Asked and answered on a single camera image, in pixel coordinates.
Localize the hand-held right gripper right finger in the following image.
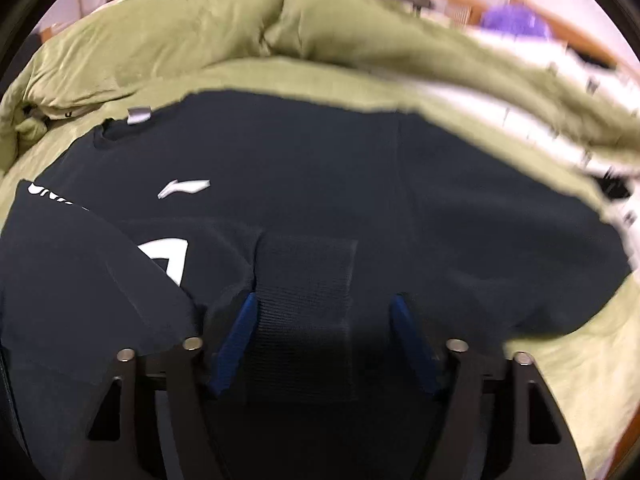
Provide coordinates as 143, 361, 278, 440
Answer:
389, 294, 588, 480

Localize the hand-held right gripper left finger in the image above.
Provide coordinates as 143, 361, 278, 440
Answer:
57, 292, 261, 480

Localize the black printed t-shirt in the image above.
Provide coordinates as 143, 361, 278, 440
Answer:
0, 89, 632, 480

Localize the green bed sheet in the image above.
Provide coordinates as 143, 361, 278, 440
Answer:
0, 57, 640, 480

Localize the green fleece duvet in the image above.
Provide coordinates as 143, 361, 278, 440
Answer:
0, 0, 640, 211

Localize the purple fluffy cloth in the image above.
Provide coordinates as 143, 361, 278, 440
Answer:
480, 2, 553, 41

